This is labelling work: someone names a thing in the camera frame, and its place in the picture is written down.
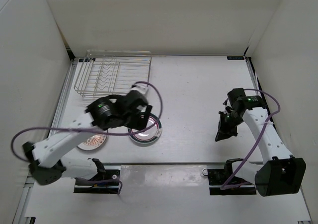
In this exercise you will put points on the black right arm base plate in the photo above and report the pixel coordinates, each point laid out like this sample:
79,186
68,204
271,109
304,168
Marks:
217,177

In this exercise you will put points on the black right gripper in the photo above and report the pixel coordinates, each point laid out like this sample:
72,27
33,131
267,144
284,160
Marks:
223,132

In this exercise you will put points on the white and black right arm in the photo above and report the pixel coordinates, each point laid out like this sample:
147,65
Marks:
269,165

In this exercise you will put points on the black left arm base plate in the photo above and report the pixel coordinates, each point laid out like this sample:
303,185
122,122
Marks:
110,183

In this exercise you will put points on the wire dish rack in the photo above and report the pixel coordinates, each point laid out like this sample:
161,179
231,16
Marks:
106,72

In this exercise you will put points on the green rimmed white plate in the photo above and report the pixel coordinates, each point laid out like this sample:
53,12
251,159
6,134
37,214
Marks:
150,136

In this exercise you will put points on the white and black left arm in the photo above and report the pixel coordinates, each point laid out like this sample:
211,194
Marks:
47,158

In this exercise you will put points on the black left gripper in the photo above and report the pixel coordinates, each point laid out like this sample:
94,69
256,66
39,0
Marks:
140,123

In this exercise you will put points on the small black label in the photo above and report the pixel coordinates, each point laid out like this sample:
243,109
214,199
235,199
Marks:
235,58

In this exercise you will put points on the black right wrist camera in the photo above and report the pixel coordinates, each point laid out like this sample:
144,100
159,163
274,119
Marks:
234,94

